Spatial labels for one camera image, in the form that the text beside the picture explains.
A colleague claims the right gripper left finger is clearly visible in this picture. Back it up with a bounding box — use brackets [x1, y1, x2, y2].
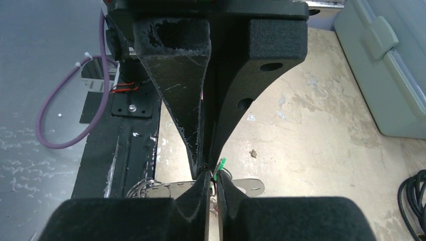
[39, 170, 210, 240]

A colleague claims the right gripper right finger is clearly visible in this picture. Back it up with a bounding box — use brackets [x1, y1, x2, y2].
[217, 171, 376, 240]

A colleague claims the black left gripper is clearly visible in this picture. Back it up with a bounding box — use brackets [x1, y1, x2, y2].
[105, 1, 309, 179]

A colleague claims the large metal keyring with keys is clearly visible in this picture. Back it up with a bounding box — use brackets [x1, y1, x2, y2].
[126, 167, 265, 199]

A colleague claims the green tagged key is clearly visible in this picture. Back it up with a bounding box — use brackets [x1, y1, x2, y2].
[213, 158, 226, 181]

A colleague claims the green plastic toolbox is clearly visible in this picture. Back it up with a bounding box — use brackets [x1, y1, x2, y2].
[334, 0, 425, 139]

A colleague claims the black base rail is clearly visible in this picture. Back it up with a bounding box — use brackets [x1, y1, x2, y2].
[71, 60, 162, 200]

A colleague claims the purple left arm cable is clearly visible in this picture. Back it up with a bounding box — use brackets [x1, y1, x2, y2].
[35, 9, 119, 150]

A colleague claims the coiled black cable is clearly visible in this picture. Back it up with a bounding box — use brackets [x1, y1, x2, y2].
[397, 169, 426, 241]

